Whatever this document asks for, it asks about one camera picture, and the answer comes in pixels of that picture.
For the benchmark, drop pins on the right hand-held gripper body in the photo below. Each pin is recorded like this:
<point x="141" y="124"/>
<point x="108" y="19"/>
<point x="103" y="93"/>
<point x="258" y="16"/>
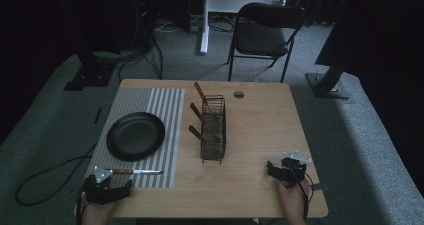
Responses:
<point x="295" y="171"/>

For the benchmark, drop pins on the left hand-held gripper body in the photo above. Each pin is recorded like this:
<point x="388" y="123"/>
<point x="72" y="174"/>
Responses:
<point x="100" y="192"/>

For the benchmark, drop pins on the person's left hand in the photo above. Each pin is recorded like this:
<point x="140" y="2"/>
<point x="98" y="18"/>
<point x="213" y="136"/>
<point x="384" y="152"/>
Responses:
<point x="96" y="214"/>

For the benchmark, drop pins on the person's right hand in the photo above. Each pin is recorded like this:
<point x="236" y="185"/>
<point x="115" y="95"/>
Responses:
<point x="293" y="203"/>

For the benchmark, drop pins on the small grey tag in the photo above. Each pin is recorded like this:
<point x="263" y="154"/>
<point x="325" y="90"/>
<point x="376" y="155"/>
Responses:
<point x="320" y="186"/>

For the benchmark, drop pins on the black round plate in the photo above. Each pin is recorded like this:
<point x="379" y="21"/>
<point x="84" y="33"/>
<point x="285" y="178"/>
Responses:
<point x="135" y="136"/>

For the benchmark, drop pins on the grey striped placemat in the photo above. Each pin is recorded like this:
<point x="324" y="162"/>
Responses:
<point x="166" y="131"/>

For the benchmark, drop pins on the small black floor strip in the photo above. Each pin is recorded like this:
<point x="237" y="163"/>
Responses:
<point x="98" y="115"/>

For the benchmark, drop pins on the grey round table grommet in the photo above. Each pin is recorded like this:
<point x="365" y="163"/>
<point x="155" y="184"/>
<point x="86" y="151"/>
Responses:
<point x="239" y="94"/>

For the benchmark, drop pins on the black folding chair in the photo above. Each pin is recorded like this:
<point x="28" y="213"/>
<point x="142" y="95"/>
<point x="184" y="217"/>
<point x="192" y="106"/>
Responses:
<point x="260" y="38"/>

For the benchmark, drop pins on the black post with metal base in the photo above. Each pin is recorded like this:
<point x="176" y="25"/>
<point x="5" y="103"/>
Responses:
<point x="328" y="85"/>

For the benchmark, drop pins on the black stand with base plate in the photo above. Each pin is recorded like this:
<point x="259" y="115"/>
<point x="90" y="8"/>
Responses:
<point x="90" y="75"/>

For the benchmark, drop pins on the white desk frame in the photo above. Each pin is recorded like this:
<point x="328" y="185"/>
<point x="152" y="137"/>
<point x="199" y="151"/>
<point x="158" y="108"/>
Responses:
<point x="204" y="35"/>

